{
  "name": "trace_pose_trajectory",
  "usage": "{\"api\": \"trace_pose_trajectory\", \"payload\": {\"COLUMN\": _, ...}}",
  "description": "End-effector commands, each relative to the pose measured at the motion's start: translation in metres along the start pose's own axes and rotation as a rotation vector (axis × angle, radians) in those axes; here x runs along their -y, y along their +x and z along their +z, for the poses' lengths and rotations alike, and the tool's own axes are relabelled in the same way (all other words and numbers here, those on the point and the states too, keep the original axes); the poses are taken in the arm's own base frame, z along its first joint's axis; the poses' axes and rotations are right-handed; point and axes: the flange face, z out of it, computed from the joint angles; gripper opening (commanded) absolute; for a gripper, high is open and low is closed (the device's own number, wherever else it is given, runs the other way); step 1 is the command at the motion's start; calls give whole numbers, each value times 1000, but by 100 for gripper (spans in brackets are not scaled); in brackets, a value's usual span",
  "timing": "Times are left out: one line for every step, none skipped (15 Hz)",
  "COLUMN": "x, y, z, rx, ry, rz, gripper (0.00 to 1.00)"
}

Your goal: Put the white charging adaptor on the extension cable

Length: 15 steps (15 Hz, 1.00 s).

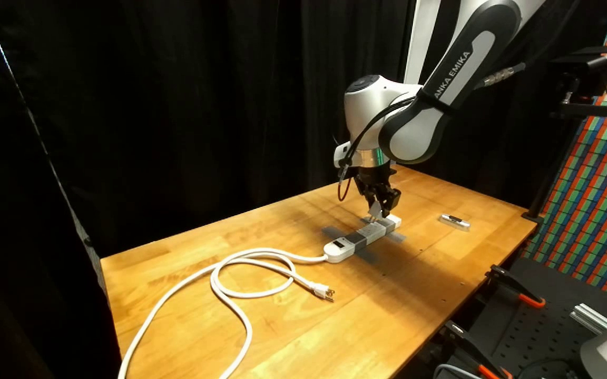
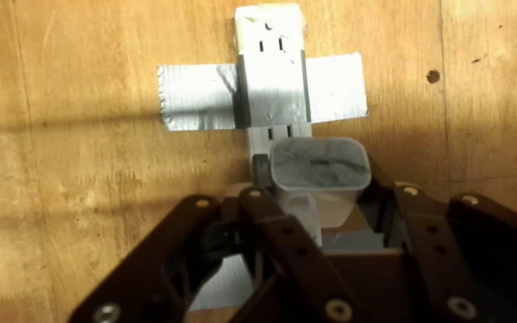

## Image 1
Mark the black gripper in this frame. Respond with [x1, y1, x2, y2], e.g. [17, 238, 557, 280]
[355, 162, 403, 218]

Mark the white power strip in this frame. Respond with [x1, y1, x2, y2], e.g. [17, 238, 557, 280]
[379, 220, 409, 245]
[320, 212, 403, 265]

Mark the grey tape strip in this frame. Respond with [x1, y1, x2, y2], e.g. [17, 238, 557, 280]
[320, 222, 384, 265]

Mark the black perforated side table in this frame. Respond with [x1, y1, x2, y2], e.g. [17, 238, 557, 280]
[450, 254, 607, 379]

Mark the colourful checkered board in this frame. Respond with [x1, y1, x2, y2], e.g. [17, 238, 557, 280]
[523, 0, 607, 303]

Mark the black curtain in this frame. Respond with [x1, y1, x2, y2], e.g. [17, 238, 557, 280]
[0, 0, 553, 260]

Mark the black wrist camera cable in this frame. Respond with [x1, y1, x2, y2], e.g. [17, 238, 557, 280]
[334, 97, 432, 204]

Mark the white power strip cord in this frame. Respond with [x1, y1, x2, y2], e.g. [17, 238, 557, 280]
[116, 245, 337, 379]

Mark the orange handled clamp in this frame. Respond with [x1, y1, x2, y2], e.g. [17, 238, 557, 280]
[446, 319, 512, 379]
[490, 262, 550, 311]

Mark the black camera on mount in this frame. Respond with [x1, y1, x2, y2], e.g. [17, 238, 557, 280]
[546, 39, 607, 122]

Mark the silver metal bracket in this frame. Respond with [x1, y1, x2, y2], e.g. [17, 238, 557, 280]
[569, 301, 607, 334]

